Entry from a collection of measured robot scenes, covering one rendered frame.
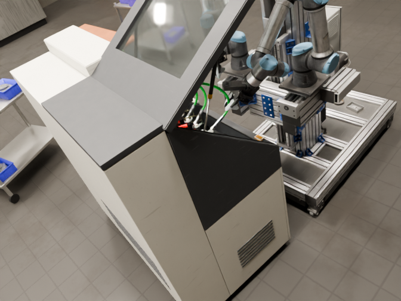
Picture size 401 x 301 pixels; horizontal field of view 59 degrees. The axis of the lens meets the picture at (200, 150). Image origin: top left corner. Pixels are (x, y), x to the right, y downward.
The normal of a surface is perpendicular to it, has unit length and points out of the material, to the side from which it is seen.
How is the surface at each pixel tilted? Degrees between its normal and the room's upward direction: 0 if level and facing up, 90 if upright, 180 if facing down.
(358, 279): 0
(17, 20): 90
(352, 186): 0
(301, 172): 0
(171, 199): 90
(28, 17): 90
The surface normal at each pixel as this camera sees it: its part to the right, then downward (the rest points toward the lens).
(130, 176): 0.61, 0.41
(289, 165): -0.24, -0.72
